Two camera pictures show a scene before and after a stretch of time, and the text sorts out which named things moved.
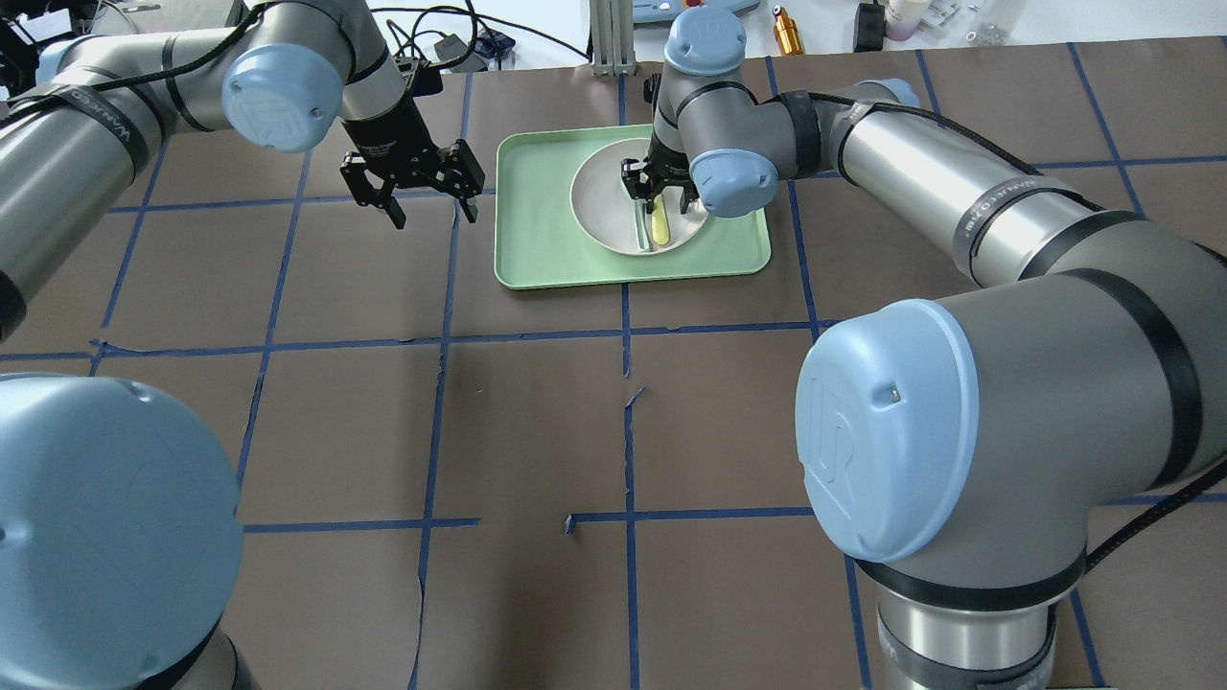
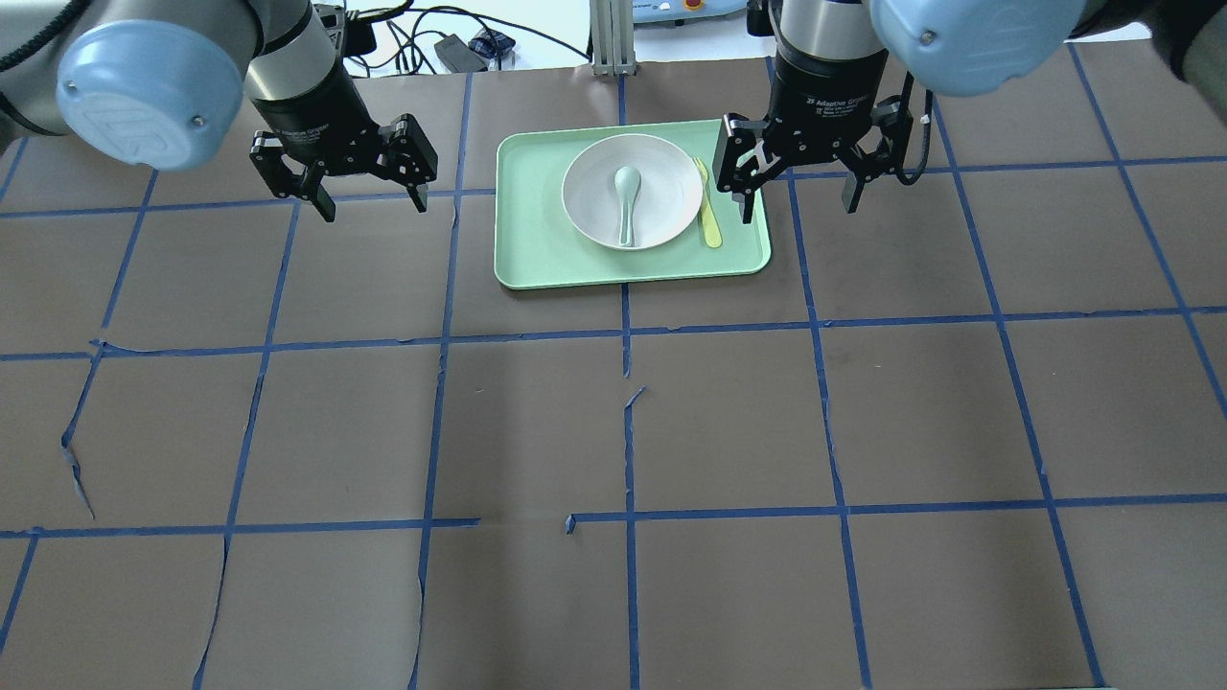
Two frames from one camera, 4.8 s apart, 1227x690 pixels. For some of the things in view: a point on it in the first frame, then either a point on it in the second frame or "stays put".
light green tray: x=539 y=244 stays put
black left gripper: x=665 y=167 -> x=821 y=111
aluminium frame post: x=612 y=37 stays put
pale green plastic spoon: x=641 y=225 -> x=628 y=184
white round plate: x=605 y=214 stays put
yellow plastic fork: x=659 y=221 -> x=712 y=230
